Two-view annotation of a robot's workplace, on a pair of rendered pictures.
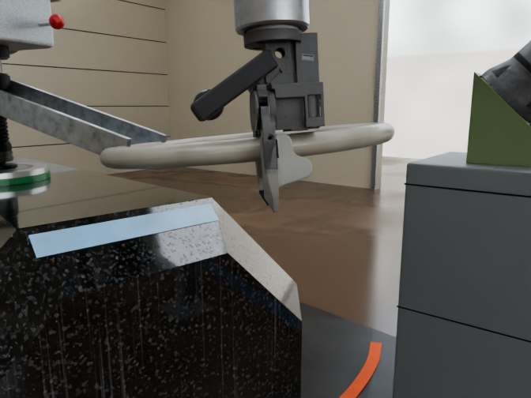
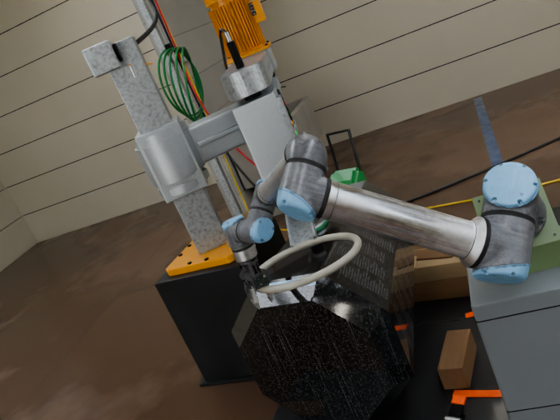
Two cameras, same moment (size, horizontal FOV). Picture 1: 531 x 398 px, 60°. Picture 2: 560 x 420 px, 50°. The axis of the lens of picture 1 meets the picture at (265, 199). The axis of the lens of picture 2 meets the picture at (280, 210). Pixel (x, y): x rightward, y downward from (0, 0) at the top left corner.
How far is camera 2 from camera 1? 2.35 m
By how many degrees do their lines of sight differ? 72
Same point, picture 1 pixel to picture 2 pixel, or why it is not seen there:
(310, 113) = (255, 284)
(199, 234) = (304, 291)
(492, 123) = not seen: hidden behind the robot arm
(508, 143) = not seen: hidden behind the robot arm
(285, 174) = (255, 300)
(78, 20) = not seen: outside the picture
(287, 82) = (251, 273)
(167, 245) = (291, 294)
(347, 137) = (272, 290)
